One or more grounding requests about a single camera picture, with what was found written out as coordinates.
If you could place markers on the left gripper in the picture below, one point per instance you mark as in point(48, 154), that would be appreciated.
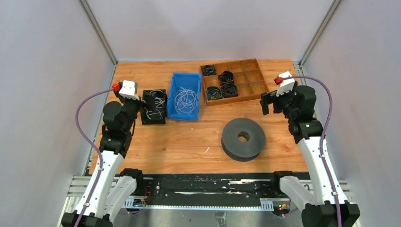
point(150, 105)

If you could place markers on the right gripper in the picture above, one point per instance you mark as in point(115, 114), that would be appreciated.
point(267, 98)

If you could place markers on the dark grey cable spool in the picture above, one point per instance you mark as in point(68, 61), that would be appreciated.
point(243, 139)

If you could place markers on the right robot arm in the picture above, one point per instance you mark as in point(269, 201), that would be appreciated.
point(326, 205)

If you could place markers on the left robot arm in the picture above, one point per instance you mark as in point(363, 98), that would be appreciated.
point(101, 203)

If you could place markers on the black plastic bin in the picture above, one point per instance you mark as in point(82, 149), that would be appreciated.
point(159, 112)

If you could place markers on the rolled tie dark floral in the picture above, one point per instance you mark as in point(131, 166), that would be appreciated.
point(229, 90)

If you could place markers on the rolled tie orange pattern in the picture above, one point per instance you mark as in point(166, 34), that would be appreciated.
point(226, 77)

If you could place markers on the blue plastic bin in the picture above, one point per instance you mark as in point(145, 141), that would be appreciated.
point(183, 101)

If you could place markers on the rolled tie yellow green front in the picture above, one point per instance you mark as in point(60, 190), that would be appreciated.
point(214, 93)

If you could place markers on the rolled tie green pattern back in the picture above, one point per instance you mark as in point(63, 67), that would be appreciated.
point(209, 70)

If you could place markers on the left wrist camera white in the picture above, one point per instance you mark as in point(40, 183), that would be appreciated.
point(129, 90)

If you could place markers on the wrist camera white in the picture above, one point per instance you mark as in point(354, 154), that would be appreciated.
point(286, 83)
point(129, 90)

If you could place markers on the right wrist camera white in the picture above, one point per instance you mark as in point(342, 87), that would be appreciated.
point(286, 83)

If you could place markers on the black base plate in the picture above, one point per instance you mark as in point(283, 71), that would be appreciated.
point(210, 190)

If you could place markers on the aluminium frame rail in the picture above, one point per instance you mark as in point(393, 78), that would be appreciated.
point(137, 202)

